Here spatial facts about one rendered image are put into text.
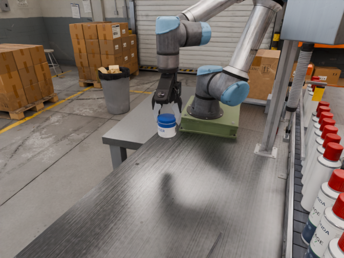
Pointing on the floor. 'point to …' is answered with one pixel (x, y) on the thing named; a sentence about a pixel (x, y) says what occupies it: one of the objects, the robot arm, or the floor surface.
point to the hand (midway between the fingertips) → (167, 122)
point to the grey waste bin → (116, 95)
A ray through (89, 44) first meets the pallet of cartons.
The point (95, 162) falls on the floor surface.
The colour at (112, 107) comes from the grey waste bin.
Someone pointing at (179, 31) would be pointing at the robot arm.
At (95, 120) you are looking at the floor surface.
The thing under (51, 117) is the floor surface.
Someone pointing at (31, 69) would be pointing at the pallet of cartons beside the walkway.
